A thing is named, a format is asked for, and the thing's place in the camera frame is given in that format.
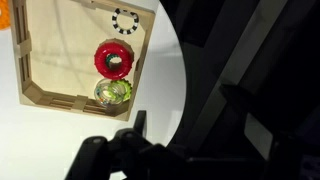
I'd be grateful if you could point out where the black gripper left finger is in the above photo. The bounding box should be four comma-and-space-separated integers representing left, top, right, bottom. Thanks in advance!
65, 109, 168, 180

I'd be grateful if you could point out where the red toy ring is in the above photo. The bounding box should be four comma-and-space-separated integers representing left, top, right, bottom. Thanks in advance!
93, 41, 134, 81

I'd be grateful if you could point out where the lime green ridged ring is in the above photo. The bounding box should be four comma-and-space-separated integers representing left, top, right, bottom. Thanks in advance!
111, 79, 133, 103

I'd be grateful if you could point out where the black and white striped ring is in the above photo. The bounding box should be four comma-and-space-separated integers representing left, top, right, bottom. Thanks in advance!
111, 8, 140, 36

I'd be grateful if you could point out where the orange toy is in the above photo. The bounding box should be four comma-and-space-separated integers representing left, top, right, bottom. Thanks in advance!
0, 6, 12, 32

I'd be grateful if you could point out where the small dark green ring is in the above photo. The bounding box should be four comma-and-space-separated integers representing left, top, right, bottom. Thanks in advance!
105, 53, 123, 70

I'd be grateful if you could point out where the light wooden slatted tray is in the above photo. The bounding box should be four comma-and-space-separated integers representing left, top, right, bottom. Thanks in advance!
8, 0, 157, 123

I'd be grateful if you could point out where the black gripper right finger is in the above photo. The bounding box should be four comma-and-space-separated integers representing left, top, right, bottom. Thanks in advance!
219, 83, 284, 158

